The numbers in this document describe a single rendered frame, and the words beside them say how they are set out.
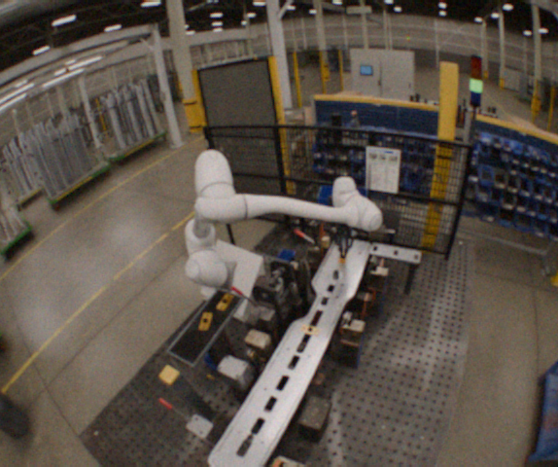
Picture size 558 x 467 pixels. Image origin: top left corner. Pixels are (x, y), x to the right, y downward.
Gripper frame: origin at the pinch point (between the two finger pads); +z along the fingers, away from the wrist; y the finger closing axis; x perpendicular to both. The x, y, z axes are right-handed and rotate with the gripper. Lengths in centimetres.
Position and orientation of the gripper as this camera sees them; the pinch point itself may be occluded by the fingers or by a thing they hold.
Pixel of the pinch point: (343, 252)
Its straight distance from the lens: 151.7
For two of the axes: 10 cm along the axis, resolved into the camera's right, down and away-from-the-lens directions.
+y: 8.9, 1.8, -4.2
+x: 4.4, -5.8, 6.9
